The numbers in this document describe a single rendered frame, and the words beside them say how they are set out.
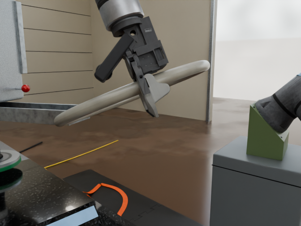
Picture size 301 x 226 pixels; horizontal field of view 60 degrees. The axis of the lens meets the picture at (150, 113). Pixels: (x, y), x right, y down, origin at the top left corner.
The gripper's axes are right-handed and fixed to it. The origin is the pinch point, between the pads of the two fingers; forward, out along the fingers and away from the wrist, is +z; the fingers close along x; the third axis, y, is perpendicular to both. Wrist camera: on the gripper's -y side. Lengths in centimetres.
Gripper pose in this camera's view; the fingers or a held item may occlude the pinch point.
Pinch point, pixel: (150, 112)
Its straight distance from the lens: 58.4
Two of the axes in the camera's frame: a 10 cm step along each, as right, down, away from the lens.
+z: 3.6, 9.3, 0.5
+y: 9.2, -3.7, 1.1
